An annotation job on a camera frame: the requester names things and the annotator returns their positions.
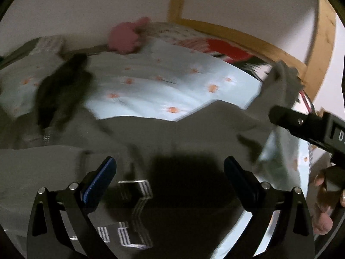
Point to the white striped blanket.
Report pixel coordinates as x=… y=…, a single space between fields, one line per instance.
x=51 y=44

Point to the wooden bed frame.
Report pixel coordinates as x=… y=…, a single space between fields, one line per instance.
x=242 y=36

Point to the pink plush toy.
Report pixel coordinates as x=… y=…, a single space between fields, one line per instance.
x=124 y=36

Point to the floral light blue duvet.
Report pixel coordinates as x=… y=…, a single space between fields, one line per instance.
x=161 y=86

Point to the person's right hand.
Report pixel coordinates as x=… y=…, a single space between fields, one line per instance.
x=323 y=221

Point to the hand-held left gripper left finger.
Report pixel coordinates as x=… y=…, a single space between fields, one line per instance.
x=99 y=178

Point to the grey sweatshirt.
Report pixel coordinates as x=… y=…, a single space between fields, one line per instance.
x=172 y=137

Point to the dark cloth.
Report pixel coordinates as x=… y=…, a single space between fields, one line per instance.
x=64 y=91

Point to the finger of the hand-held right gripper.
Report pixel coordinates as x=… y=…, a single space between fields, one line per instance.
x=293 y=122

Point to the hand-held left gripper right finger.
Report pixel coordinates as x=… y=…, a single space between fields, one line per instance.
x=236 y=176

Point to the printed pillow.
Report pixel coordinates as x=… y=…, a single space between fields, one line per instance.
x=221 y=48

